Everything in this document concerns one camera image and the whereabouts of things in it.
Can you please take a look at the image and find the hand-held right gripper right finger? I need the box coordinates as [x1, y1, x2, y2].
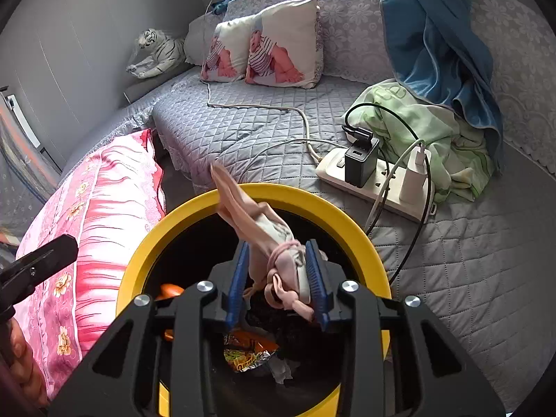
[305, 240, 507, 417]

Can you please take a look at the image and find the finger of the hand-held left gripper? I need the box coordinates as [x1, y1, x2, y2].
[0, 235, 79, 309]

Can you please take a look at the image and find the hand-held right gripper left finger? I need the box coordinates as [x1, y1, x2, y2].
[48, 241, 251, 417]

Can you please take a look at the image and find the cream tissue bundle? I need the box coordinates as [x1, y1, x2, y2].
[211, 161, 322, 320]

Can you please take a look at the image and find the orange peel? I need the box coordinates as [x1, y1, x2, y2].
[155, 284, 183, 302]

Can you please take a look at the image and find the yellow trash bin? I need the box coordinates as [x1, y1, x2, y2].
[116, 183, 392, 417]

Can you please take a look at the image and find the person's left hand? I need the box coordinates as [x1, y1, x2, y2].
[9, 317, 49, 407]

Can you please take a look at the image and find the pink floral blanket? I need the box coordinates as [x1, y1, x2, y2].
[15, 128, 168, 400]

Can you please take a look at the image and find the white power strip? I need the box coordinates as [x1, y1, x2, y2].
[316, 148, 436, 221]

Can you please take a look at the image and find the black charger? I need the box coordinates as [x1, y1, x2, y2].
[344, 137, 381, 189]

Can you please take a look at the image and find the white charger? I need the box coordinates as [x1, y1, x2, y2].
[399, 148, 432, 203]

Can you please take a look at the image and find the grey quilted sofa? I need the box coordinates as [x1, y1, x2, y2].
[150, 0, 556, 400]

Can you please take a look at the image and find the grey lace-trimmed mattress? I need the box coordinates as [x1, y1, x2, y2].
[58, 69, 209, 179]

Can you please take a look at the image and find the grey bolster pillow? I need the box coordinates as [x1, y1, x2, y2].
[124, 63, 196, 104]

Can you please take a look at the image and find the green blanket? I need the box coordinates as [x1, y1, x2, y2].
[343, 79, 496, 204]

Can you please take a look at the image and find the white tiger plush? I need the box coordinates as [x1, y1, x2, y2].
[126, 29, 187, 80]

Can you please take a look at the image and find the baby print pillow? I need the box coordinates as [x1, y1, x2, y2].
[200, 15, 257, 83]
[244, 0, 324, 90]

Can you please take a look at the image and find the wide blue curtain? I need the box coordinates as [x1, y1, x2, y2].
[374, 0, 515, 170]

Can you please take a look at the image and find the black charging cable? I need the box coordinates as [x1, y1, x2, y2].
[341, 103, 435, 285]

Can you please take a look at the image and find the white charging cable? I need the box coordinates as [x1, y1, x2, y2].
[365, 139, 428, 235]

